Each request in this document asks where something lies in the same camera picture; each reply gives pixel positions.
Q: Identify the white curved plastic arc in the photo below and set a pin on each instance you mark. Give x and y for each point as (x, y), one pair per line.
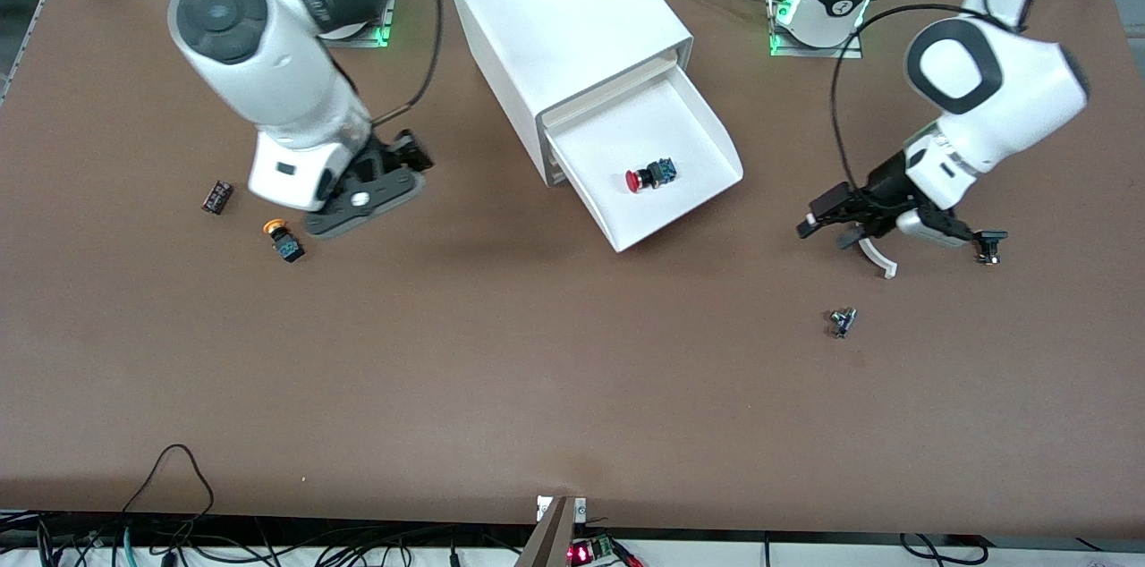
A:
(881, 261)

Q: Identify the small black contact block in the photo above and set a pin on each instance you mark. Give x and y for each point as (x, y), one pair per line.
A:
(217, 197)

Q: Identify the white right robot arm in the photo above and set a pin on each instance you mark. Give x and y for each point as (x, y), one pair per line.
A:
(268, 57)

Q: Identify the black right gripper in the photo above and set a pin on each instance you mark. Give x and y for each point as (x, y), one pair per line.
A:
(400, 152)

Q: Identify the orange push button switch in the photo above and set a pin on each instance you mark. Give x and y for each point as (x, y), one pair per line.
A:
(286, 243)

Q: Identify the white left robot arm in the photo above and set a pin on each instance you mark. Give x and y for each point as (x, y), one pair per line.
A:
(1011, 93)

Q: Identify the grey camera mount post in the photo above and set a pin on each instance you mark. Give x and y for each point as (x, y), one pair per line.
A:
(550, 540)

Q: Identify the small metal part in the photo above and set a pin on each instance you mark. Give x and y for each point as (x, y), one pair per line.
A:
(842, 321)

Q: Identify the circuit board with red light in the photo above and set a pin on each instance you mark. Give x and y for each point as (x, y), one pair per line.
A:
(590, 552)

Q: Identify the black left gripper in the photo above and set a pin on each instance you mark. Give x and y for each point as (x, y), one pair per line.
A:
(884, 180)

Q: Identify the red push button switch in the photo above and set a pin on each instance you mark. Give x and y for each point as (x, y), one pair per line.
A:
(648, 178)

